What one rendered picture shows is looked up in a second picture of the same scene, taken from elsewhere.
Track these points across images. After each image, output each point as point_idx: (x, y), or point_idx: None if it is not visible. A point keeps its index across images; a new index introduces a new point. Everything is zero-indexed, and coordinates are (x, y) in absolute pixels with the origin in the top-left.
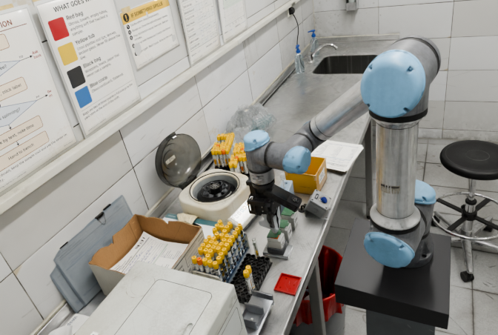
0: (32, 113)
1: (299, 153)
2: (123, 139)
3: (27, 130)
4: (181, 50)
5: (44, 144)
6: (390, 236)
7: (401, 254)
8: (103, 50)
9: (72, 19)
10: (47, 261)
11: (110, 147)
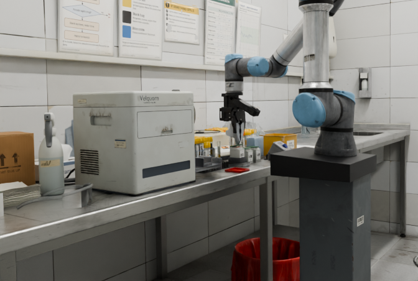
0: (96, 20)
1: (259, 56)
2: (141, 78)
3: (89, 27)
4: (199, 48)
5: (94, 42)
6: (307, 92)
7: (313, 105)
8: (147, 12)
9: None
10: (67, 117)
11: (131, 77)
